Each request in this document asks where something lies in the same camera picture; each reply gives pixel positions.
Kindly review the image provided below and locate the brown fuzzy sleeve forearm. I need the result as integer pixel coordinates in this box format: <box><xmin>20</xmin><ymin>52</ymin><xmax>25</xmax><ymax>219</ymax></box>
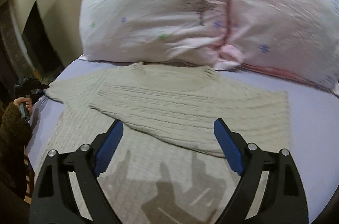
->
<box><xmin>1</xmin><ymin>102</ymin><xmax>32</xmax><ymax>223</ymax></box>

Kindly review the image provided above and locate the dark bedside furniture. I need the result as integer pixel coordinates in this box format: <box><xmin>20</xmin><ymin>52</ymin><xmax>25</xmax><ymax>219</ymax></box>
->
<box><xmin>1</xmin><ymin>1</ymin><xmax>64</xmax><ymax>83</ymax></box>

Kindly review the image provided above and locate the beige cable knit sweater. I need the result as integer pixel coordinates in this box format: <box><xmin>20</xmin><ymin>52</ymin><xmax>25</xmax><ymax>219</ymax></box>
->
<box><xmin>36</xmin><ymin>63</ymin><xmax>290</xmax><ymax>223</ymax></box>

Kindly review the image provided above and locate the pink pillow with blue flowers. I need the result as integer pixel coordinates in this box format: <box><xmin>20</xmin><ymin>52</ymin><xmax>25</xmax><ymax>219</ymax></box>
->
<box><xmin>220</xmin><ymin>0</ymin><xmax>338</xmax><ymax>94</ymax></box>

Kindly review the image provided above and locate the person's left hand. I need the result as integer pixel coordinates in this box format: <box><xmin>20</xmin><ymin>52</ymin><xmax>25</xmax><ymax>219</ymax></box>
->
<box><xmin>13</xmin><ymin>97</ymin><xmax>33</xmax><ymax>115</ymax></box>

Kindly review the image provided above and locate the pink pillow with tree print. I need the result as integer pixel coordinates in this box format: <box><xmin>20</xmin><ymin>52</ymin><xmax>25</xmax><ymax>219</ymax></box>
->
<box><xmin>79</xmin><ymin>0</ymin><xmax>233</xmax><ymax>70</ymax></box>

